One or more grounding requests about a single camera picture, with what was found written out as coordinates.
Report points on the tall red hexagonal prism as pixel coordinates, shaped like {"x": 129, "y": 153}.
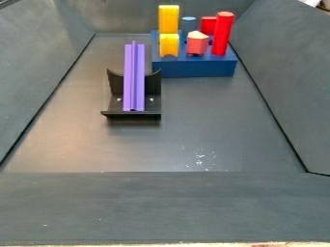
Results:
{"x": 221, "y": 32}

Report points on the blue cylinder block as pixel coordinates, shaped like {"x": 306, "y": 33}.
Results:
{"x": 188, "y": 25}

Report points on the yellow arch block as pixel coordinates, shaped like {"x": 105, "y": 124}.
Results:
{"x": 168, "y": 36}

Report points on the blue shape sorter base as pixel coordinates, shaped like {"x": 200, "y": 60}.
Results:
{"x": 192, "y": 66}

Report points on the red rounded block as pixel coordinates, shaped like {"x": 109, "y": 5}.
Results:
{"x": 207, "y": 25}

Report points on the purple star prism rod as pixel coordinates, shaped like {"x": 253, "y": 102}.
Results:
{"x": 133, "y": 77}

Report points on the red pentagon block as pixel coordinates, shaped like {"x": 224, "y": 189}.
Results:
{"x": 196, "y": 43}

